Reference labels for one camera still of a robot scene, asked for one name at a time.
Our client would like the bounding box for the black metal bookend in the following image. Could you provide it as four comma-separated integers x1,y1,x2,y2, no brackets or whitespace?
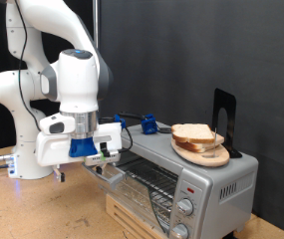
211,88,243,159

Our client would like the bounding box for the wire oven rack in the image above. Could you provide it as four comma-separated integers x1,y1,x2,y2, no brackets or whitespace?
121,158,179,230

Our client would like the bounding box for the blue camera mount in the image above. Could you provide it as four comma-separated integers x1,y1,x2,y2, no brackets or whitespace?
69,137,99,158

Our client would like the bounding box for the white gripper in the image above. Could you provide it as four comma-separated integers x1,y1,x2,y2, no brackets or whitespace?
35,121,124,183

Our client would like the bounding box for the glass oven door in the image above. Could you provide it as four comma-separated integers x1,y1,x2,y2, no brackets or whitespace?
81,161,170,235

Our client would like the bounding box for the silver oven knob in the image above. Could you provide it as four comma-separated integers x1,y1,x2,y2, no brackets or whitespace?
175,198,195,217
170,222,189,239

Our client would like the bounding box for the vertical metal pole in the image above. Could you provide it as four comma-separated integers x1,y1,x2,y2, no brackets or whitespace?
93,0,100,49

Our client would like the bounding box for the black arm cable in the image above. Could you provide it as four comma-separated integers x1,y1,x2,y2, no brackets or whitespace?
13,0,135,154

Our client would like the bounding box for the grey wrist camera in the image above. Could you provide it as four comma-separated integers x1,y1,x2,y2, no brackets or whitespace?
83,150,121,167

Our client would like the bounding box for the silver toaster oven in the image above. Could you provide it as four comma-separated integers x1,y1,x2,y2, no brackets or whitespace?
96,121,259,239

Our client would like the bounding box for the oval wooden board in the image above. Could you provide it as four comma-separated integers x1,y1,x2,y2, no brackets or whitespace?
170,136,231,168

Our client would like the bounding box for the blue cable plug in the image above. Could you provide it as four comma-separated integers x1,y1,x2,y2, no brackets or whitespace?
113,114,127,129

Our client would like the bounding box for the blue spatula grip block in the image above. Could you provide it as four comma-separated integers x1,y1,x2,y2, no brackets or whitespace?
141,114,158,135

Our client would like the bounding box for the thin metal pin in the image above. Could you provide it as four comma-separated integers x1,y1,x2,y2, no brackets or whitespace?
212,127,218,157

